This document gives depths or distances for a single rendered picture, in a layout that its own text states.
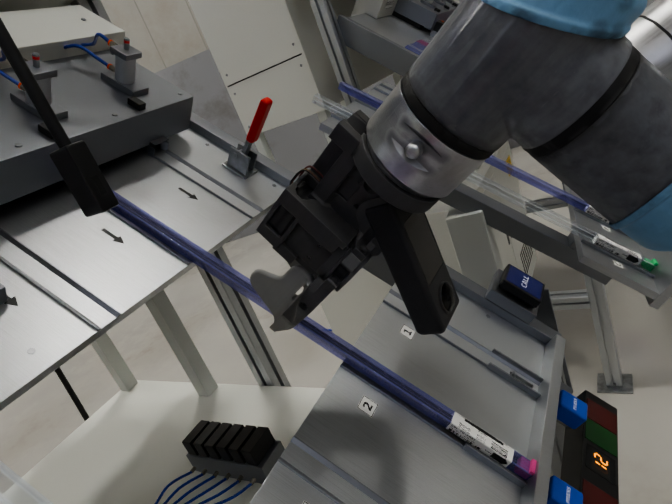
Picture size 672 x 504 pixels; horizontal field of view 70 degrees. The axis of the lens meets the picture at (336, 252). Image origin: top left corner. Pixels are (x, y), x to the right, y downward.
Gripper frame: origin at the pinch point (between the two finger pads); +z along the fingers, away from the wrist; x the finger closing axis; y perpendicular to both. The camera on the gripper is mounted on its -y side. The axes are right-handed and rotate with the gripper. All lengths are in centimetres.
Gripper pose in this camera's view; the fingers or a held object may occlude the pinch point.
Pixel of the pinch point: (293, 316)
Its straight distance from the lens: 46.7
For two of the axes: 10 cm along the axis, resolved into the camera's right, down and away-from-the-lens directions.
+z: -5.2, 5.6, 6.5
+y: -7.3, -6.8, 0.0
